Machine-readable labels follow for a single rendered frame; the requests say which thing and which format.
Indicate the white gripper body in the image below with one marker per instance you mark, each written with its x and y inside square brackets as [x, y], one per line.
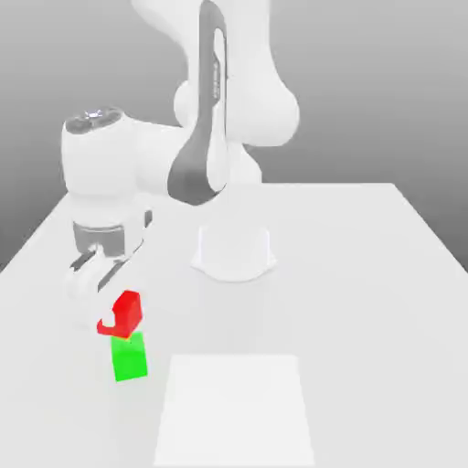
[86, 279]

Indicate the small red cube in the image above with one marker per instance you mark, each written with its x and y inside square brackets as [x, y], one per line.
[128, 310]

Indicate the small green cube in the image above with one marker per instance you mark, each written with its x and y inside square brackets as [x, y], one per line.
[129, 360]

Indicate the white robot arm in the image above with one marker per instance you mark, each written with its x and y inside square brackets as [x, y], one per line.
[109, 161]

